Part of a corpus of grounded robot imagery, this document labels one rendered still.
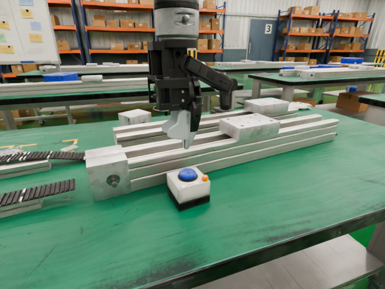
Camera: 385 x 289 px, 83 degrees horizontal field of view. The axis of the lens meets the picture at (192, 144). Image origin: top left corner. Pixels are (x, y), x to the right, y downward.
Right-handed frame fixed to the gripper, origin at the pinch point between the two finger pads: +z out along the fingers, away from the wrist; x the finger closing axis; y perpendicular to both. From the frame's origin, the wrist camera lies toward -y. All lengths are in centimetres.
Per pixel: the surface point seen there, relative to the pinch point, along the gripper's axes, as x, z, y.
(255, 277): -6, 71, -33
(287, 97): -152, 33, -201
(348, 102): -169, 56, -356
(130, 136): -27.7, 6.8, 8.0
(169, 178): -2.3, 9.1, 4.0
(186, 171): -0.9, 7.5, 0.3
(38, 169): -30.5, 13.8, 35.0
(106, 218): -1.6, 15.0, 18.9
